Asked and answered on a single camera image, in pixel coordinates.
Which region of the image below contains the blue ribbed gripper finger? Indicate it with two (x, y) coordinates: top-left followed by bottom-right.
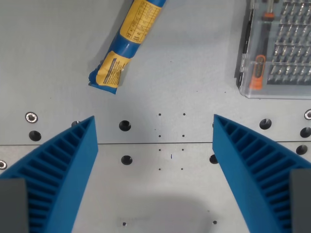
(212, 114), (311, 233)
(0, 115), (99, 233)

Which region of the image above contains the blue bag with yellow label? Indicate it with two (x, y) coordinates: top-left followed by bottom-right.
(87, 0), (168, 95)

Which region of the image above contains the clear plastic screwdriver bit case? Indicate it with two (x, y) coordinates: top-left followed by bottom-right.
(233, 0), (311, 100)

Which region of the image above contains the orange black screwdriver handle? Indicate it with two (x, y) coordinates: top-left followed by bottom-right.
(248, 54), (266, 90)

